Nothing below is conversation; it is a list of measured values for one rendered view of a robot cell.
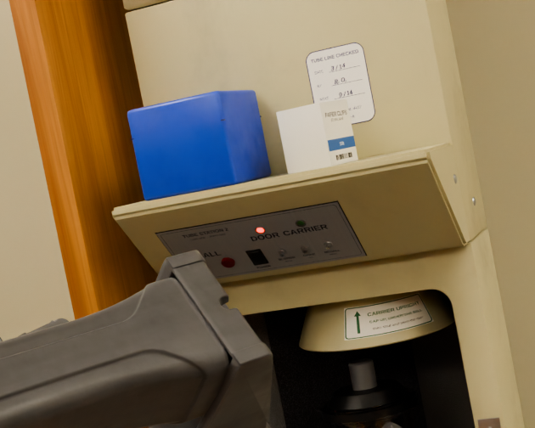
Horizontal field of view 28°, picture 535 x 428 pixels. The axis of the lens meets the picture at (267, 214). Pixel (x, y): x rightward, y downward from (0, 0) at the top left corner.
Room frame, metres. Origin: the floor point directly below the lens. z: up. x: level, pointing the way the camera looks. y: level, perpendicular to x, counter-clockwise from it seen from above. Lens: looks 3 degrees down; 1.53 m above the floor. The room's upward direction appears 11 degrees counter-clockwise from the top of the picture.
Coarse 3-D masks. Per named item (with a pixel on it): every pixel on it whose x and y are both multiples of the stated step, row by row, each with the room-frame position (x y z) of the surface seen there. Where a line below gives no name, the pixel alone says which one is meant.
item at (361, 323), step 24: (312, 312) 1.15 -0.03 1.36; (336, 312) 1.12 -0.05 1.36; (360, 312) 1.10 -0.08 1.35; (384, 312) 1.10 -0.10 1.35; (408, 312) 1.10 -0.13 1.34; (432, 312) 1.12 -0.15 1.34; (312, 336) 1.14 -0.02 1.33; (336, 336) 1.11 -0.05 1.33; (360, 336) 1.10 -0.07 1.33; (384, 336) 1.09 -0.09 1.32; (408, 336) 1.09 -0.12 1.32
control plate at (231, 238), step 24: (264, 216) 1.01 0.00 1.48; (288, 216) 1.00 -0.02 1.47; (312, 216) 1.00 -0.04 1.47; (336, 216) 1.00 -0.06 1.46; (168, 240) 1.06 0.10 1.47; (192, 240) 1.05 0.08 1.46; (216, 240) 1.05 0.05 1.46; (240, 240) 1.04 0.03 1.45; (264, 240) 1.04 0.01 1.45; (288, 240) 1.03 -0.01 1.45; (312, 240) 1.03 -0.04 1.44; (336, 240) 1.02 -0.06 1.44; (216, 264) 1.08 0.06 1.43; (240, 264) 1.07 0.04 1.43; (264, 264) 1.07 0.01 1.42; (288, 264) 1.06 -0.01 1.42
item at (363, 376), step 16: (352, 368) 1.17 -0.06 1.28; (368, 368) 1.16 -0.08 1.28; (352, 384) 1.17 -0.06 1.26; (368, 384) 1.16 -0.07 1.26; (384, 384) 1.17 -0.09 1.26; (400, 384) 1.17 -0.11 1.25; (336, 400) 1.16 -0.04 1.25; (352, 400) 1.14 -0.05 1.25; (368, 400) 1.14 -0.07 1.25; (384, 400) 1.13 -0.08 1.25
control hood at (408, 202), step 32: (384, 160) 0.94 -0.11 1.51; (416, 160) 0.93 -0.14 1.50; (448, 160) 1.00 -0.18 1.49; (224, 192) 1.00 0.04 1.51; (256, 192) 0.99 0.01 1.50; (288, 192) 0.98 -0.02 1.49; (320, 192) 0.97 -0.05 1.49; (352, 192) 0.97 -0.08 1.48; (384, 192) 0.96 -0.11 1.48; (416, 192) 0.96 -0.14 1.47; (448, 192) 0.97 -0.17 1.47; (128, 224) 1.04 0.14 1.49; (160, 224) 1.04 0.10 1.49; (192, 224) 1.03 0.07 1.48; (352, 224) 1.00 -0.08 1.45; (384, 224) 1.00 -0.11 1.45; (416, 224) 0.99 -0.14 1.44; (448, 224) 0.99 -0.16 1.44; (160, 256) 1.08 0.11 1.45; (384, 256) 1.04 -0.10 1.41
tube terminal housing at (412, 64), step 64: (192, 0) 1.12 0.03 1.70; (256, 0) 1.09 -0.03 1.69; (320, 0) 1.07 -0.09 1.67; (384, 0) 1.05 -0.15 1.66; (192, 64) 1.12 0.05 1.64; (256, 64) 1.10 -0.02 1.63; (384, 64) 1.05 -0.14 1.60; (448, 64) 1.09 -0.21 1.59; (384, 128) 1.06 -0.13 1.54; (448, 128) 1.03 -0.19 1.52; (448, 256) 1.04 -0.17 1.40; (512, 384) 1.11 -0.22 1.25
